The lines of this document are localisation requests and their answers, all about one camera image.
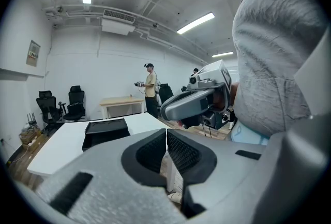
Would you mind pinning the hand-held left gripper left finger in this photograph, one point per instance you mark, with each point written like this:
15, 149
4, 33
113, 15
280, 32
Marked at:
103, 192

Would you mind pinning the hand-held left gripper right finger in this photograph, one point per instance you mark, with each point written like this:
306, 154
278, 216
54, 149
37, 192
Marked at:
222, 173

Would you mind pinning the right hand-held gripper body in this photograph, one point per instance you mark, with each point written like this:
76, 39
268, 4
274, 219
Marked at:
214, 73

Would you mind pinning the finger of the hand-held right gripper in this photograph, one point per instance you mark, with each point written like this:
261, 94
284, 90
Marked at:
181, 107

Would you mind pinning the black box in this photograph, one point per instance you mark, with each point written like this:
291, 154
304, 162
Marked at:
106, 130

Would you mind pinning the person's right forearm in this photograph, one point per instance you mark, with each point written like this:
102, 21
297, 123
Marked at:
234, 93

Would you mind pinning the cardboard box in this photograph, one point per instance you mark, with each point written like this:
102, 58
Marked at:
29, 135

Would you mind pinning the black office chair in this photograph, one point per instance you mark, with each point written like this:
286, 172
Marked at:
47, 106
165, 92
75, 104

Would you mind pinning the person's light blue trousers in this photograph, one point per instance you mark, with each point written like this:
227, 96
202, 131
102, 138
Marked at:
248, 135

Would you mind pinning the wooden table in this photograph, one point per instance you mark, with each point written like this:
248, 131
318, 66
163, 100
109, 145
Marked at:
121, 101

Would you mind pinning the white table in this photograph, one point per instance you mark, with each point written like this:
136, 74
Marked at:
64, 145

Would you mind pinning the person's grey shirt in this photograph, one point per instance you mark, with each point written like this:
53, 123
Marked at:
274, 49

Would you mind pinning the black router with antennas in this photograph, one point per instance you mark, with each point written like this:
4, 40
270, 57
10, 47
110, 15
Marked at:
31, 119

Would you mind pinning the white ceiling air conditioner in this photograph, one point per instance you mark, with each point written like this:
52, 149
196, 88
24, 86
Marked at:
117, 22

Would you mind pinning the grey wall notice board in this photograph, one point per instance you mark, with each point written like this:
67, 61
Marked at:
33, 53

